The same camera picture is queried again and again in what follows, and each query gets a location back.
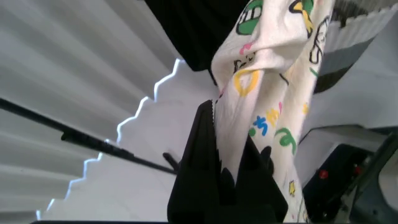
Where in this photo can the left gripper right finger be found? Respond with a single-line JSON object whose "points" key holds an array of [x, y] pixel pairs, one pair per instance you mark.
{"points": [[258, 193]]}

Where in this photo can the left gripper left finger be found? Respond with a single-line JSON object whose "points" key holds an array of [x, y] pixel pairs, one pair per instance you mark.
{"points": [[196, 174]]}

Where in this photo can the cream printed garment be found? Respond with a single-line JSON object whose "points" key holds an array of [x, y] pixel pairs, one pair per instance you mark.
{"points": [[273, 62]]}

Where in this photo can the black garment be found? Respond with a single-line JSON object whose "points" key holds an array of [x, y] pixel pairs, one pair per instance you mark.
{"points": [[192, 28]]}

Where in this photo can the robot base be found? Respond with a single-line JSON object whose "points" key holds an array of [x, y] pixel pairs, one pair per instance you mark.
{"points": [[335, 193]]}

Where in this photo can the black clothes rack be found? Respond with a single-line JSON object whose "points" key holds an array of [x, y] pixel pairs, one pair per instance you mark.
{"points": [[87, 141]]}

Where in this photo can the white laundry basket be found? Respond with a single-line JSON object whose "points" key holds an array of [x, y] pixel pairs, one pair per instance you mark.
{"points": [[351, 31]]}

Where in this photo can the white curtain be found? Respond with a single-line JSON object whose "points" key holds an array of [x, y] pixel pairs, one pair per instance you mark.
{"points": [[62, 46]]}

